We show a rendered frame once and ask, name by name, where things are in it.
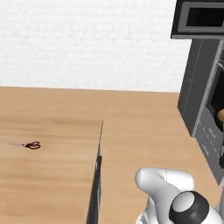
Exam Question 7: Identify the dark grey cupboard unit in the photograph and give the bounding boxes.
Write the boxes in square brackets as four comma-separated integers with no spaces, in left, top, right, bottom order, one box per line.
[177,38,224,186]

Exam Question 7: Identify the tan round object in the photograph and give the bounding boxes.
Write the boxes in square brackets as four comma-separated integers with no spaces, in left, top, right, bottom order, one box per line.
[216,109,224,123]

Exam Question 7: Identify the black grey overhead appliance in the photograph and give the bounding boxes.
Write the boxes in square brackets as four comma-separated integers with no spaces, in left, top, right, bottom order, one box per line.
[170,0,224,40]

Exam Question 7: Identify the dark red handled scissors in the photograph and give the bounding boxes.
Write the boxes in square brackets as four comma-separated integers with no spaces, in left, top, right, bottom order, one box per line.
[8,141,42,151]

